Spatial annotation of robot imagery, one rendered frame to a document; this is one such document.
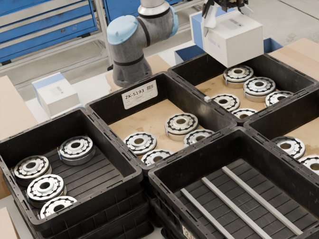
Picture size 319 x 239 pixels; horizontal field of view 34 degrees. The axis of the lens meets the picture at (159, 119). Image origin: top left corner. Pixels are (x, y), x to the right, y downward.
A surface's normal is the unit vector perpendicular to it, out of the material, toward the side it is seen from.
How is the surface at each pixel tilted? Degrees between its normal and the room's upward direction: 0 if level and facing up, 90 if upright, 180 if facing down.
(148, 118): 0
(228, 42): 90
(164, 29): 91
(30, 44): 90
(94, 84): 0
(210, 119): 90
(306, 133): 0
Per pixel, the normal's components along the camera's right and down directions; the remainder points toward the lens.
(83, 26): 0.44, 0.47
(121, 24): -0.26, -0.72
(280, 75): -0.85, 0.40
